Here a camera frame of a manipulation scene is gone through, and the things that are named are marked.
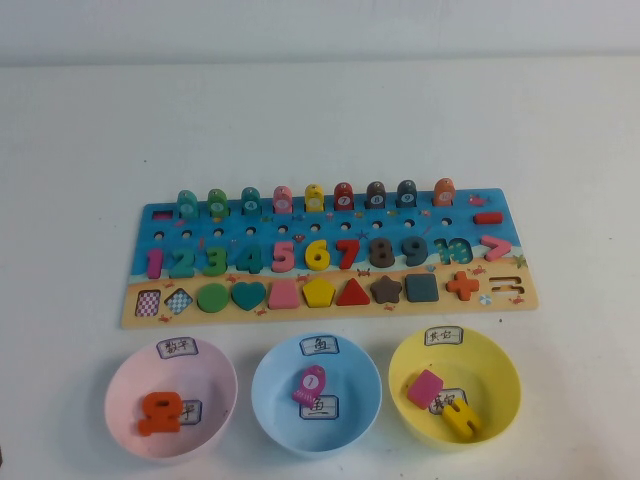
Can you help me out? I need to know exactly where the slate square piece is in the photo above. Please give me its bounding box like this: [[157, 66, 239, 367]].
[[405, 272, 440, 303]]

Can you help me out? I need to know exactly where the green fish piece number three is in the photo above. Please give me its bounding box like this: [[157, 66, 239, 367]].
[[208, 188, 231, 219]]

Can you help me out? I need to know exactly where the slate fish piece number nine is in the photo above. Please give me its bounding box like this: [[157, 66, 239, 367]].
[[397, 178, 419, 209]]

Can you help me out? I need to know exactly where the teal fish piece number two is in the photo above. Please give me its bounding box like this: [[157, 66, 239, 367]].
[[177, 189, 199, 220]]

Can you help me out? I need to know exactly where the orange plus sign piece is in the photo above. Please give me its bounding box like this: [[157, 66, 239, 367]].
[[446, 271, 481, 301]]

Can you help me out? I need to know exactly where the magenta fish piece number one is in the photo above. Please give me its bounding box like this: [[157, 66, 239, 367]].
[[291, 366, 329, 404]]

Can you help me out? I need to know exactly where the red triangle piece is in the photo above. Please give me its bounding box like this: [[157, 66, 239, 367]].
[[335, 277, 372, 307]]

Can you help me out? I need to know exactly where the pink greater-than sign piece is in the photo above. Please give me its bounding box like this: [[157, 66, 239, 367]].
[[480, 235, 513, 262]]

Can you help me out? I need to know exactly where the green circle piece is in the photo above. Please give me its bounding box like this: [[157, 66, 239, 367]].
[[196, 282, 229, 314]]

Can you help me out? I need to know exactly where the yellow fish piece number six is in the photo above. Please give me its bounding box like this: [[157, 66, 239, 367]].
[[304, 183, 326, 213]]

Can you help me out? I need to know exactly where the pink rectangle block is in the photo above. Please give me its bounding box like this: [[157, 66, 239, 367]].
[[406, 369, 445, 407]]

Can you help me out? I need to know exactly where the brown fish piece number eight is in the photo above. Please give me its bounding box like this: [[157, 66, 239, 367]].
[[366, 180, 388, 210]]

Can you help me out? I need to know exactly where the teal fish piece number four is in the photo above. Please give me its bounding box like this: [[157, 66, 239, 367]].
[[240, 186, 263, 216]]

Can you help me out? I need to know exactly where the white paper label 鱼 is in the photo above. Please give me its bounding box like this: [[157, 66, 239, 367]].
[[300, 334, 342, 357], [299, 394, 342, 420]]

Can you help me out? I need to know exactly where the brown star piece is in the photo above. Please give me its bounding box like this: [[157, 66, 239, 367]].
[[370, 274, 404, 305]]

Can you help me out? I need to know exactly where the white paper label 其它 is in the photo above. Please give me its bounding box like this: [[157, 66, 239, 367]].
[[424, 327, 465, 346], [428, 387, 469, 415]]

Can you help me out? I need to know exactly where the wooden ocean puzzle board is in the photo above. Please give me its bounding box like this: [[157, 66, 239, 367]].
[[119, 187, 542, 330]]

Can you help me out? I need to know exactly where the orange fish piece number ten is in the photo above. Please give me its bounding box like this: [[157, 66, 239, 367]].
[[433, 177, 456, 207]]

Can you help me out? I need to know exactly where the pink plastic bowl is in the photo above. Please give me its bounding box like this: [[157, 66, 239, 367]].
[[103, 337, 239, 459]]

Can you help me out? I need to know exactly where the pink trapezoid piece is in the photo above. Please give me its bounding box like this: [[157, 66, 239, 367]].
[[267, 280, 301, 311]]

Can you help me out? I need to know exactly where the teal heart piece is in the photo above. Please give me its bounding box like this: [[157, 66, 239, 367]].
[[230, 281, 266, 312]]

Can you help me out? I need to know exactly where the pink fish piece number five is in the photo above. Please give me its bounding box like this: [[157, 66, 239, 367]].
[[272, 185, 295, 215]]

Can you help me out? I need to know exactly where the yellow plastic bowl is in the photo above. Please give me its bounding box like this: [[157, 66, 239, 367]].
[[388, 327, 523, 454]]

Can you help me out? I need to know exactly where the white paper label 数字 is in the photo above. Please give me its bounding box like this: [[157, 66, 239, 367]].
[[156, 338, 200, 360], [177, 399, 205, 427]]

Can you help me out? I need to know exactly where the yellow equals sign piece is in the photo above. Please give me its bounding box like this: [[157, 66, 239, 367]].
[[442, 400, 484, 443]]

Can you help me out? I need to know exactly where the red fish piece number seven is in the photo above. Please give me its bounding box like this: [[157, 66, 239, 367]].
[[333, 181, 355, 211]]

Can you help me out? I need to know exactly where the blue plastic bowl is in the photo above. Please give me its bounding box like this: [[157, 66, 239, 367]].
[[251, 333, 384, 460]]

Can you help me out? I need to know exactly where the yellow pentagon piece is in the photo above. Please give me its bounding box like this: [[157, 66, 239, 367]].
[[301, 277, 336, 308]]

